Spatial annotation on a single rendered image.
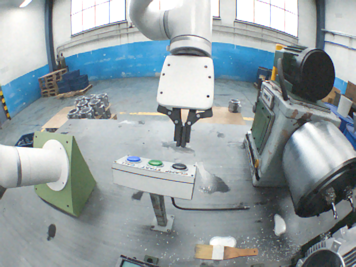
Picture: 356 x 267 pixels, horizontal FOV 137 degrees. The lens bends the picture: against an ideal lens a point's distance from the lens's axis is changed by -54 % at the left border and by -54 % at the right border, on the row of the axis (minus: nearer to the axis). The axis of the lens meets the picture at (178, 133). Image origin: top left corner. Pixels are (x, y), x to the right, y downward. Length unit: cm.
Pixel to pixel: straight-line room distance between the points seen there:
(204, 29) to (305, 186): 39
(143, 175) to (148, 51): 545
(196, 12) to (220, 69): 532
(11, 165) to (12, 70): 680
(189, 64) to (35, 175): 50
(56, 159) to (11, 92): 659
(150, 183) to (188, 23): 31
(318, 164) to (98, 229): 66
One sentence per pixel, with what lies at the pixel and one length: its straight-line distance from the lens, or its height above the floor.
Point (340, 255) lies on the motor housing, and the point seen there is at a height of 109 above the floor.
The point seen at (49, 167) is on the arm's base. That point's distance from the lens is 54.
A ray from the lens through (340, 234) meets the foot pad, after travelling 39.
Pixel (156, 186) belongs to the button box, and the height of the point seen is 105.
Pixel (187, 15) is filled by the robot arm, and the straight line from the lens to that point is 32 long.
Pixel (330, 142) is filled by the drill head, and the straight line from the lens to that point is 43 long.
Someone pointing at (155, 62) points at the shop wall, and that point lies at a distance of 564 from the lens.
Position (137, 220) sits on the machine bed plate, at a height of 80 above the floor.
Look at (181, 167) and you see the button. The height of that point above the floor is 108.
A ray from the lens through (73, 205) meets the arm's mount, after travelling 60.
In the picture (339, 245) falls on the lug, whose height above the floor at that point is 109.
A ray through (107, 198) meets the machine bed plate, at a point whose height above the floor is 80.
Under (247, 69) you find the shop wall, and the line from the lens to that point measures 585.
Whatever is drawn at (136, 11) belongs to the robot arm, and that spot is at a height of 135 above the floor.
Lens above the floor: 129
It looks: 34 degrees down
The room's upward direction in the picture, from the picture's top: straight up
